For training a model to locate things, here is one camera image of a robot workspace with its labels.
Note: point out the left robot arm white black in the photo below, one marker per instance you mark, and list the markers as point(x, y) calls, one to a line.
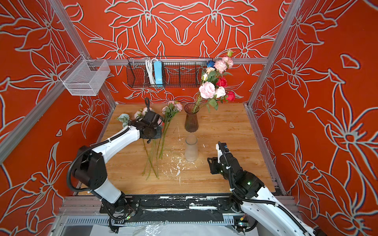
point(88, 171)

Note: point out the cream peach rose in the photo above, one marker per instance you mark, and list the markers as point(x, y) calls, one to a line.
point(208, 75)

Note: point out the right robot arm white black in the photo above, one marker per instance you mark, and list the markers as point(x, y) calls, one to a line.
point(250, 196)

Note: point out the red rose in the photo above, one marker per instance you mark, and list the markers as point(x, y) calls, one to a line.
point(222, 82)
point(230, 96)

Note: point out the pink flower bunch right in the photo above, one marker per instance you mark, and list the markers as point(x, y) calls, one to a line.
point(169, 111)

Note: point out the blue rose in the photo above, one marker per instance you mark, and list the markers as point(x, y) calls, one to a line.
point(210, 64)

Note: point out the light blue box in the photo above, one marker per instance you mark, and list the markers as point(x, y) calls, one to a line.
point(158, 73)

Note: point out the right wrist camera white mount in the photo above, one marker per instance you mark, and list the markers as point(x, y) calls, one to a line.
point(221, 149)

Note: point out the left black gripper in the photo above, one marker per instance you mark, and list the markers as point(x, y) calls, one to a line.
point(159, 133)

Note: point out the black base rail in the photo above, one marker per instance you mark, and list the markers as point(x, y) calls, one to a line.
point(177, 208)

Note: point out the pink carnation spray stem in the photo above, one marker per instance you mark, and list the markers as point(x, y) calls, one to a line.
point(222, 65)

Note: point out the clear frosted glass vase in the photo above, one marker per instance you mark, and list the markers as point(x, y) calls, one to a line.
point(191, 149)

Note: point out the white mesh wall basket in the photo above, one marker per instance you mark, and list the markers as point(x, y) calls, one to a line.
point(85, 77)

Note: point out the black wire wall basket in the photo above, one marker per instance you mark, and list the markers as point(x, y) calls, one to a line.
point(177, 72)

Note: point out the large pink peony stem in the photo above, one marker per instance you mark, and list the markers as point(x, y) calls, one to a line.
point(209, 96)

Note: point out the pink white flower bunch left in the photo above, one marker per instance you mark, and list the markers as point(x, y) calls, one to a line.
point(150, 146)

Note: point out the brown ribbed glass vase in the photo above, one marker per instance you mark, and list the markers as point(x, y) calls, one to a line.
point(191, 121)

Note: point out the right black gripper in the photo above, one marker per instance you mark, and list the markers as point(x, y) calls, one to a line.
point(213, 164)

